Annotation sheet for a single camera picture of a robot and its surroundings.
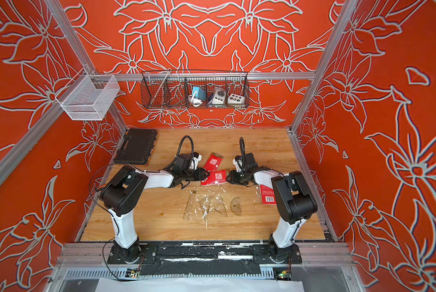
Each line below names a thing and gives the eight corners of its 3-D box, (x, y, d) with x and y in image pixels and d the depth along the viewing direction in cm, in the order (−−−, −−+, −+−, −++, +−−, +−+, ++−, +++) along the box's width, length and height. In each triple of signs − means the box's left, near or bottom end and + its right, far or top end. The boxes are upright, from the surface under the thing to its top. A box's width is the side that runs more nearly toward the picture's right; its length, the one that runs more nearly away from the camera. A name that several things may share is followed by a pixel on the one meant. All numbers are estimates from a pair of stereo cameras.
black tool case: (116, 167, 103) (112, 161, 98) (130, 134, 119) (127, 128, 115) (148, 167, 102) (145, 161, 98) (158, 133, 119) (156, 128, 115)
